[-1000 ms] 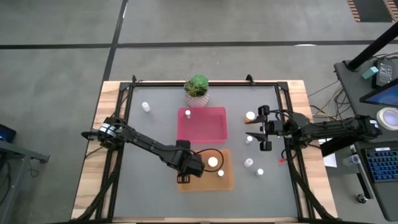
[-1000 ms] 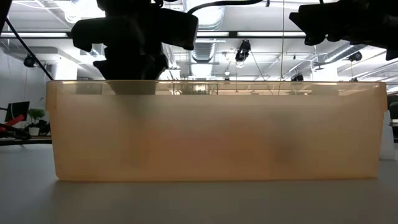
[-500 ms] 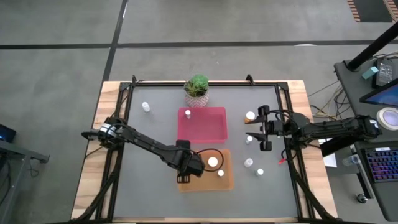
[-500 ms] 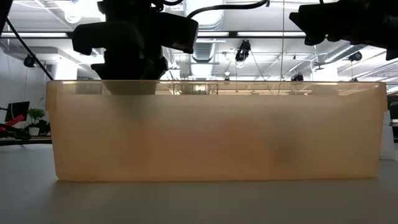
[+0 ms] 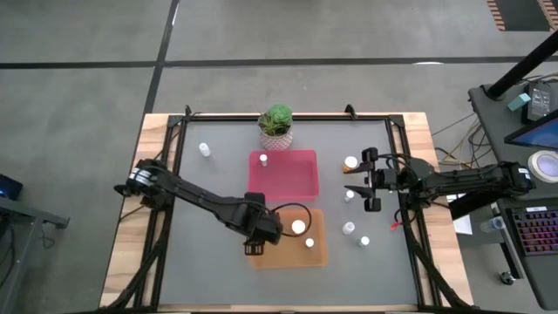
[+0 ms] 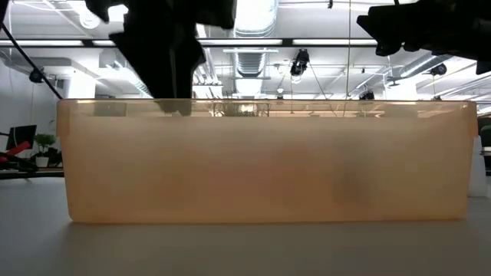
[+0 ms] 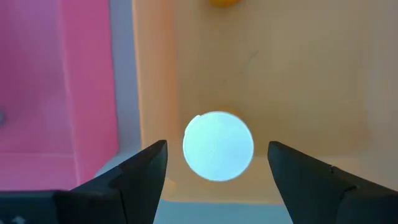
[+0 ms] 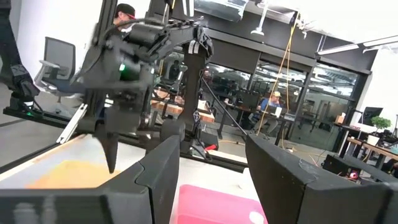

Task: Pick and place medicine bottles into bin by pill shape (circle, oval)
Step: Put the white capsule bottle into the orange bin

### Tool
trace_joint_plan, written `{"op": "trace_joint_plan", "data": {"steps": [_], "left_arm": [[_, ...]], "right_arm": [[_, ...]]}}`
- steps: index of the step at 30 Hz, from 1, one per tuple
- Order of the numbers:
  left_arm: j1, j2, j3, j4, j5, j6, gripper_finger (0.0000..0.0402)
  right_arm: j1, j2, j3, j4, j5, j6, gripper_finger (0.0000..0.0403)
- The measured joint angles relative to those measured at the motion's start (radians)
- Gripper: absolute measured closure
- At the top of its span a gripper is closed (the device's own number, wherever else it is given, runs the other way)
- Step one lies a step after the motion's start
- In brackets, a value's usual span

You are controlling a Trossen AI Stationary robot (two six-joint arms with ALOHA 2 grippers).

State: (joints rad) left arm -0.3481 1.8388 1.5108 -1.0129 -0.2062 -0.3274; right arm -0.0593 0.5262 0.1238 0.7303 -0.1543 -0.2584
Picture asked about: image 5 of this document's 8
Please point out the black power adapter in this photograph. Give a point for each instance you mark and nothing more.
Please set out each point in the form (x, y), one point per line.
(539, 101)

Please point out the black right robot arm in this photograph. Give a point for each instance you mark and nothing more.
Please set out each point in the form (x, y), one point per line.
(471, 176)

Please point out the orange pill bottle white cap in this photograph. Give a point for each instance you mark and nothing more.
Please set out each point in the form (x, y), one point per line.
(350, 162)
(298, 226)

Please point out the clear plastic tube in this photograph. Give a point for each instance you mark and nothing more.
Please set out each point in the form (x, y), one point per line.
(492, 224)

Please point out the pink translucent plastic bin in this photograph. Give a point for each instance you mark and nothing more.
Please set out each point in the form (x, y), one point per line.
(292, 179)

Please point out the black pole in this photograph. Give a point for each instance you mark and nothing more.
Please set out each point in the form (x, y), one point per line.
(523, 65)

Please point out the dark mat brick border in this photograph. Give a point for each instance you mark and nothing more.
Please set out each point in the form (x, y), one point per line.
(523, 13)

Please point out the white tape roll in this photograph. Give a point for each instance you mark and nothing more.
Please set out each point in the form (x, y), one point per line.
(532, 165)

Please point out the potted succulent in patterned pot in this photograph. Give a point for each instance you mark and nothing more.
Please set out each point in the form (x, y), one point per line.
(275, 120)

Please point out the orange translucent plastic bin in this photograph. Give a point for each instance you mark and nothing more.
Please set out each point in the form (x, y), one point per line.
(301, 257)

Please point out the backlit keyboard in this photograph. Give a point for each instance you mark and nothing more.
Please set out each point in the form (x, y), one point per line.
(538, 231)

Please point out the blue device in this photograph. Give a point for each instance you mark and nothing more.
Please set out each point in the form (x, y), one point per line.
(8, 187)

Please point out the grey side desk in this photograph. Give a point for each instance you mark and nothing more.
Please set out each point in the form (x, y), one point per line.
(492, 131)

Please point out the caster wheel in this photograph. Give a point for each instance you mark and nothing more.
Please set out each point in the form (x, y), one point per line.
(506, 277)

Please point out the translucent pill bottle white cap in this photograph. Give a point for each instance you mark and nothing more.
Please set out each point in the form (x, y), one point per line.
(364, 240)

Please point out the black aluminium table frame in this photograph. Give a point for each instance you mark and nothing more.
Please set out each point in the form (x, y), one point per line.
(327, 118)

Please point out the white paper sheet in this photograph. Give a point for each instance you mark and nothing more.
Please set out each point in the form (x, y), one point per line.
(463, 224)

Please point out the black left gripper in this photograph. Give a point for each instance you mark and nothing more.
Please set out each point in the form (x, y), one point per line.
(266, 227)

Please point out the blue-screen monitor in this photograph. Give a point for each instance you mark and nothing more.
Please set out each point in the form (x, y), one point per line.
(540, 135)

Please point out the teal box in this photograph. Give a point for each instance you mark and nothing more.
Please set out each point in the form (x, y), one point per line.
(519, 101)

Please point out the small white-capped pill bottle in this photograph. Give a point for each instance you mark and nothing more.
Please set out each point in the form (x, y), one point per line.
(349, 195)
(263, 159)

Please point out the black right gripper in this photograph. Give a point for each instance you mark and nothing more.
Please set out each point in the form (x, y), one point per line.
(385, 179)

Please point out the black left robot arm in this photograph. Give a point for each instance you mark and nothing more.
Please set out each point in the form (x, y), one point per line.
(196, 196)

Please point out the grey metal desk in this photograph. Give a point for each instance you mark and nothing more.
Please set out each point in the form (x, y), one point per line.
(17, 218)

